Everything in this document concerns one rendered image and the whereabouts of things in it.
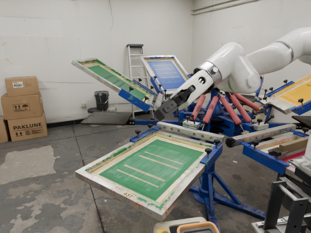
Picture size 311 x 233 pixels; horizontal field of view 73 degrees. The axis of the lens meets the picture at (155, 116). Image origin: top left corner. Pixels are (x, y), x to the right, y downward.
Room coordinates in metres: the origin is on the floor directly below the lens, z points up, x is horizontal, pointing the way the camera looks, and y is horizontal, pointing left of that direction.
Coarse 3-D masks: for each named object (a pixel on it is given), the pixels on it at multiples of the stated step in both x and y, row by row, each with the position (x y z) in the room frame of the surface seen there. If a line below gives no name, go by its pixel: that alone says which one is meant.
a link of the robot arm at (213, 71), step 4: (200, 64) 0.58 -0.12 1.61; (204, 64) 0.57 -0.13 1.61; (208, 64) 0.57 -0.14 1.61; (212, 64) 0.56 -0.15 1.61; (204, 68) 0.56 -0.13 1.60; (208, 68) 0.56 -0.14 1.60; (212, 68) 0.55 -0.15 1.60; (216, 68) 0.54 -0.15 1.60; (208, 72) 0.55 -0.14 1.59; (212, 72) 0.54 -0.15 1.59; (216, 72) 0.54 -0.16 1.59; (212, 76) 0.55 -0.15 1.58; (216, 76) 0.55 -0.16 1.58; (220, 76) 0.56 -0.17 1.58; (216, 80) 0.55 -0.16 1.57; (220, 80) 0.56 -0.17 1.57; (216, 84) 0.56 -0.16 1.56
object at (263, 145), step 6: (276, 138) 1.48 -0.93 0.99; (282, 138) 1.48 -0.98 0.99; (288, 138) 1.50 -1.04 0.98; (294, 138) 1.53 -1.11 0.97; (300, 138) 1.52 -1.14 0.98; (258, 144) 1.38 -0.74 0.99; (264, 144) 1.38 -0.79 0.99; (270, 144) 1.41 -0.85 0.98; (276, 144) 1.44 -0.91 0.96; (288, 168) 1.06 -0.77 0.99; (288, 174) 1.04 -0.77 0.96; (294, 174) 1.02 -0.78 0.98; (300, 180) 0.98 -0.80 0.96
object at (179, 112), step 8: (192, 104) 2.32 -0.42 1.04; (184, 112) 2.08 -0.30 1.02; (192, 112) 2.08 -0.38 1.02; (200, 112) 2.08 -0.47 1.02; (248, 112) 1.98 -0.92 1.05; (200, 120) 1.77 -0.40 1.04; (232, 120) 1.74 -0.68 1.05; (208, 128) 1.73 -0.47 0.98; (232, 128) 1.72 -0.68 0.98; (240, 128) 1.68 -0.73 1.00
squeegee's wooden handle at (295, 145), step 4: (308, 136) 1.36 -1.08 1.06; (296, 140) 1.29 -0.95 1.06; (300, 140) 1.29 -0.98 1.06; (304, 140) 1.30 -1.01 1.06; (280, 144) 1.23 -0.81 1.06; (284, 144) 1.23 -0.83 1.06; (288, 144) 1.23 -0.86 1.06; (292, 144) 1.25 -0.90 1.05; (296, 144) 1.27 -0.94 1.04; (300, 144) 1.29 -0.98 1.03; (304, 144) 1.31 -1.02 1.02; (280, 148) 1.22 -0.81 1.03; (284, 148) 1.21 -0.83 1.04; (288, 148) 1.23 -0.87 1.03; (292, 148) 1.25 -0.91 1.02; (296, 148) 1.27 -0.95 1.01; (300, 148) 1.29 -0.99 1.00; (288, 152) 1.24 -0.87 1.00
